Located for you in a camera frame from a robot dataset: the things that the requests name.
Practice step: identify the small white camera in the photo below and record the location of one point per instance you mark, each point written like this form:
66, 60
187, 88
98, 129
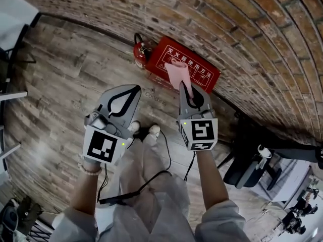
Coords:
263, 151

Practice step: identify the red fire extinguisher box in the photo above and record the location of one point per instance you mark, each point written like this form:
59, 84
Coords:
157, 54

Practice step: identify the pink cloth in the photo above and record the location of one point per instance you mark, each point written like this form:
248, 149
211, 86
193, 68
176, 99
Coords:
176, 72

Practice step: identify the dark green bag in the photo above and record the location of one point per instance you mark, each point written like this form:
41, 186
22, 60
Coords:
29, 210

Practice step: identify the light long-sleeved shirt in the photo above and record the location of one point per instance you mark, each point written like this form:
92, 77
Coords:
222, 226

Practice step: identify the white table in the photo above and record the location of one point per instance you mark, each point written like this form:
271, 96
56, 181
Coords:
15, 11

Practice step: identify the person's right forearm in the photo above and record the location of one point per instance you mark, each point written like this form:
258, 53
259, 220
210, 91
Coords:
209, 180

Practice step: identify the white trousers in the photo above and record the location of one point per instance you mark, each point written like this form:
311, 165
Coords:
151, 160

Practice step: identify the person's left forearm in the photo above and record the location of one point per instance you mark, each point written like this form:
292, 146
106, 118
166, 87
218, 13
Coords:
85, 190

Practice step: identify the red fire extinguisher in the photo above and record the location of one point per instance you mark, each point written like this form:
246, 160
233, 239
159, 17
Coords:
138, 53

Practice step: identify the grey round appliance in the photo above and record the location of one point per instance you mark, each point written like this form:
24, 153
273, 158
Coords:
8, 220

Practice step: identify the white metal frame rack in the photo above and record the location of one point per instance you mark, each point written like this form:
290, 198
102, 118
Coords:
10, 150

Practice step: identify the white desk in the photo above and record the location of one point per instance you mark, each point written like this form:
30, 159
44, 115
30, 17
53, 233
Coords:
290, 180

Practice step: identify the white shoe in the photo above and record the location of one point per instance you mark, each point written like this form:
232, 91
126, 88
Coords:
154, 130
135, 126

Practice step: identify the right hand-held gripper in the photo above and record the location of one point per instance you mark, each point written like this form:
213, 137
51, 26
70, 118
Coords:
202, 132

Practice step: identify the black office chair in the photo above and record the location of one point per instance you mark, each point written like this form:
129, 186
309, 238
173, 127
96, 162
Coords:
242, 178

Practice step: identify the black tripod equipment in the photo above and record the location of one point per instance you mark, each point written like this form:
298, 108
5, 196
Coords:
300, 210

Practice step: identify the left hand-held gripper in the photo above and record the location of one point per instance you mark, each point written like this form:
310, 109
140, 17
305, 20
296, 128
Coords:
101, 145

